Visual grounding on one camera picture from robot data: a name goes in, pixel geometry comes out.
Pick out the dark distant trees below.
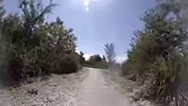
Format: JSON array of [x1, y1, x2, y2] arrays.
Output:
[[88, 53, 108, 64]]

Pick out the slender pale tree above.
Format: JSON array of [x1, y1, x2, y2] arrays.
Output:
[[102, 41, 119, 65]]

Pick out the pale dirt path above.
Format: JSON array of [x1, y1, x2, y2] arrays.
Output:
[[74, 66, 138, 106]]

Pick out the row of green bushes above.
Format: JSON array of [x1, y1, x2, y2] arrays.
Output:
[[0, 0, 91, 96], [116, 0, 188, 106]]

